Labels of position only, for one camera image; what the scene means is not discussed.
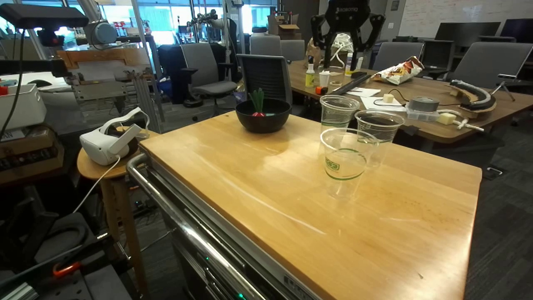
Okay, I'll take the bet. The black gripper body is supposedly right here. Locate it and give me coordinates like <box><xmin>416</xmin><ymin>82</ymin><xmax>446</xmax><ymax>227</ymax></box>
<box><xmin>311</xmin><ymin>0</ymin><xmax>384</xmax><ymax>40</ymax></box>

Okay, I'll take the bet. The clear plastic cup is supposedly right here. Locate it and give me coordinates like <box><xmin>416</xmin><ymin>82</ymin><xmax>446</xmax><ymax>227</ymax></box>
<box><xmin>354</xmin><ymin>110</ymin><xmax>404</xmax><ymax>142</ymax></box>
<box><xmin>319</xmin><ymin>95</ymin><xmax>361</xmax><ymax>129</ymax></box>

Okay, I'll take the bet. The red radish toy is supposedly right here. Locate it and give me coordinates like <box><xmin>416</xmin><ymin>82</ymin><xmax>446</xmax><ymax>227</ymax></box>
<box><xmin>248</xmin><ymin>89</ymin><xmax>264</xmax><ymax>117</ymax></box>

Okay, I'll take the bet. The clear cup with green logo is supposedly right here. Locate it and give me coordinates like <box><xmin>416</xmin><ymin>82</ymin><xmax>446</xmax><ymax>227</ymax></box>
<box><xmin>319</xmin><ymin>129</ymin><xmax>378</xmax><ymax>197</ymax></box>

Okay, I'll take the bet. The chip bag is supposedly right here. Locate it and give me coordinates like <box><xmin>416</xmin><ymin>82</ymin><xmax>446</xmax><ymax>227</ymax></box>
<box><xmin>371</xmin><ymin>57</ymin><xmax>424</xmax><ymax>85</ymax></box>

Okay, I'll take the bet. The white paper sheet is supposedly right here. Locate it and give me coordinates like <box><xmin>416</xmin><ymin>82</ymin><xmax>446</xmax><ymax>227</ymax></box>
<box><xmin>349</xmin><ymin>87</ymin><xmax>406</xmax><ymax>112</ymax></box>

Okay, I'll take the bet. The black bowl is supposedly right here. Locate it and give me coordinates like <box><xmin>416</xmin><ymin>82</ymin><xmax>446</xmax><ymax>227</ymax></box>
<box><xmin>236</xmin><ymin>100</ymin><xmax>291</xmax><ymax>134</ymax></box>

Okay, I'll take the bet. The wooden office desk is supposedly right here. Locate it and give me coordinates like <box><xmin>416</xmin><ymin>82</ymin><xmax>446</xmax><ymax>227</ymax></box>
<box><xmin>288</xmin><ymin>57</ymin><xmax>533</xmax><ymax>147</ymax></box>

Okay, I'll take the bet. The grey office chair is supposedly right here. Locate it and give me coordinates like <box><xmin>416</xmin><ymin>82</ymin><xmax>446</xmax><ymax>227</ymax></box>
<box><xmin>181</xmin><ymin>44</ymin><xmax>236</xmax><ymax>107</ymax></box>

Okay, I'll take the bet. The white VR headset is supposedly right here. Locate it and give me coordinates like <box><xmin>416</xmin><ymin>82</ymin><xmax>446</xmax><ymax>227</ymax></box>
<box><xmin>79</xmin><ymin>107</ymin><xmax>149</xmax><ymax>165</ymax></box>

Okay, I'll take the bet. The round wooden stool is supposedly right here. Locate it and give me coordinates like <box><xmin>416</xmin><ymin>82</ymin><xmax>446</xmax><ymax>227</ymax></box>
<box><xmin>76</xmin><ymin>147</ymin><xmax>148</xmax><ymax>297</ymax></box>

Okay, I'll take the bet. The metal cart handle rail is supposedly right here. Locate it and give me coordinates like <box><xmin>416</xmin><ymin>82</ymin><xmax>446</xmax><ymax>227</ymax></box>
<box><xmin>126</xmin><ymin>155</ymin><xmax>266</xmax><ymax>300</ymax></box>

